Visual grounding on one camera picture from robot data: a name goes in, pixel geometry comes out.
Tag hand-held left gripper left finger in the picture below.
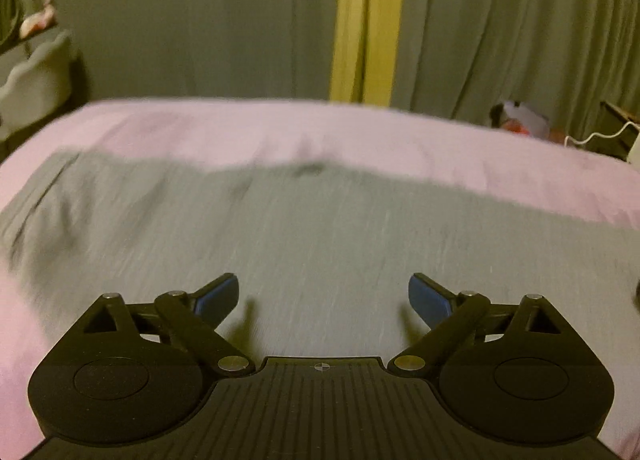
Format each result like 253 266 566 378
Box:
74 272 253 378

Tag small pink toy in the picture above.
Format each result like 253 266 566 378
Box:
19 0 59 36

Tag pink blanket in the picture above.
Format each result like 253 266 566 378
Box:
0 98 640 441

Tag white cable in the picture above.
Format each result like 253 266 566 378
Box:
564 122 640 147

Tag green curtain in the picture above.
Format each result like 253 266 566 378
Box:
392 0 640 141
30 0 347 104

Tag crumpled bag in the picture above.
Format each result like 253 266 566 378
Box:
489 100 552 141

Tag grey pants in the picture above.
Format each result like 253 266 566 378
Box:
0 151 640 381

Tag dark wooden furniture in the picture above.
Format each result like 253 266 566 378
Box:
599 100 640 161

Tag yellow curtain strip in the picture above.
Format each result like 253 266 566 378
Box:
329 0 407 106

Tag pale scalloped cushion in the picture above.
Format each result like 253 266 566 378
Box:
0 31 75 141

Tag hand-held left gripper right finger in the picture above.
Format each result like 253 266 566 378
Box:
387 272 572 378

